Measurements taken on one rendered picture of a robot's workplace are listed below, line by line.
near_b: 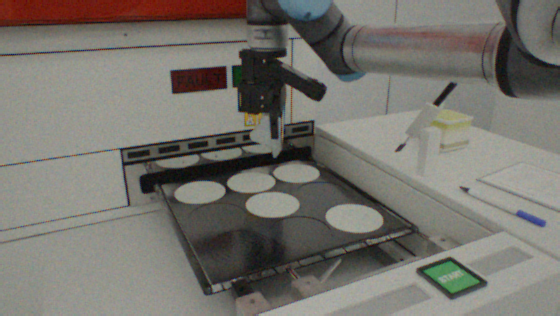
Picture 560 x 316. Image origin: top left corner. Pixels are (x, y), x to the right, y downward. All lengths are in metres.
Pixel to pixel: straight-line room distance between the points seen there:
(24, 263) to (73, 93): 0.36
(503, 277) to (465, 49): 0.27
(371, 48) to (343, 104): 2.30
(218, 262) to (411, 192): 0.36
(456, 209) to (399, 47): 0.28
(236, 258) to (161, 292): 0.15
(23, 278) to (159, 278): 0.35
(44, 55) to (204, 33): 0.29
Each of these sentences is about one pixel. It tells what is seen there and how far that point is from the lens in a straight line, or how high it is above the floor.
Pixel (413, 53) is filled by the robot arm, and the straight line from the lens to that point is 0.59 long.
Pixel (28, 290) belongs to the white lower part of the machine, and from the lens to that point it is 1.04.
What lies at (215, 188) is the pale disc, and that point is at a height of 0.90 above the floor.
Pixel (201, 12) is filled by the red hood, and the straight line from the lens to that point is 0.84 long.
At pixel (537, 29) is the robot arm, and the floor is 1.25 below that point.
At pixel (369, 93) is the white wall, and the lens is 3.05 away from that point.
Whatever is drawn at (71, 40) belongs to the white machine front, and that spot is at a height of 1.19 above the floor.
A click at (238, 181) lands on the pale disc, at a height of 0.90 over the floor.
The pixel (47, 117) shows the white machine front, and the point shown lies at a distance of 0.88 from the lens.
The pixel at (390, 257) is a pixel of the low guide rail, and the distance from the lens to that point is 0.77.
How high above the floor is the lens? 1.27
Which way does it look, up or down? 22 degrees down
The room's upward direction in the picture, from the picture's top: straight up
